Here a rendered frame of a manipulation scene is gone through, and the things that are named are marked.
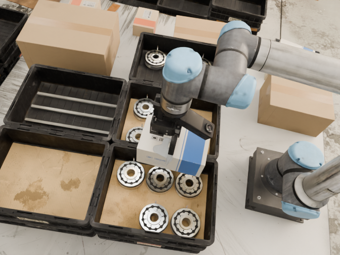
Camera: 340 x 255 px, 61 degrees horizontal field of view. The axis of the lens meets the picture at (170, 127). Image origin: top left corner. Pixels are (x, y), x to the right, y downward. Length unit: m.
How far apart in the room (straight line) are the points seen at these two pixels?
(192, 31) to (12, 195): 1.11
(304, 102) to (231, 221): 0.64
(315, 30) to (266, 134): 2.14
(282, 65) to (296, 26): 2.72
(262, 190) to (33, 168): 0.89
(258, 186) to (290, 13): 2.57
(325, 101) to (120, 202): 1.03
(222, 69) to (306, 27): 2.87
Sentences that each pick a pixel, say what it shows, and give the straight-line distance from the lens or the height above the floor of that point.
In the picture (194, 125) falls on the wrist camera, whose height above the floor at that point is 1.26.
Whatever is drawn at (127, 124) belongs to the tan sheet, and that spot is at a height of 0.83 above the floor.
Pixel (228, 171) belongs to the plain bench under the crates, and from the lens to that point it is 1.33.
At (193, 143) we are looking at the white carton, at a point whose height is 1.14.
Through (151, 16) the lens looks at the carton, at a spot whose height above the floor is 0.77.
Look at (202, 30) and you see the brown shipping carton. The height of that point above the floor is 0.86.
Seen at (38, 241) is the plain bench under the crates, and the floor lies 0.70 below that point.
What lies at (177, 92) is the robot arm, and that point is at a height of 1.40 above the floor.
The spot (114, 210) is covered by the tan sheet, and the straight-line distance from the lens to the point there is 1.08.
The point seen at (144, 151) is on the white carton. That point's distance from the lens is 0.83.
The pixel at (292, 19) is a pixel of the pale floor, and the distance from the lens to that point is 3.47.
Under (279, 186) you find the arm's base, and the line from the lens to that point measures 1.23.
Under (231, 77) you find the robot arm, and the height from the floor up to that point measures 1.44.
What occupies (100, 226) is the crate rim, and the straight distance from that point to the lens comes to 0.97.
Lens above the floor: 1.88
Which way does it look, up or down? 59 degrees down
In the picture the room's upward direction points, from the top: 12 degrees clockwise
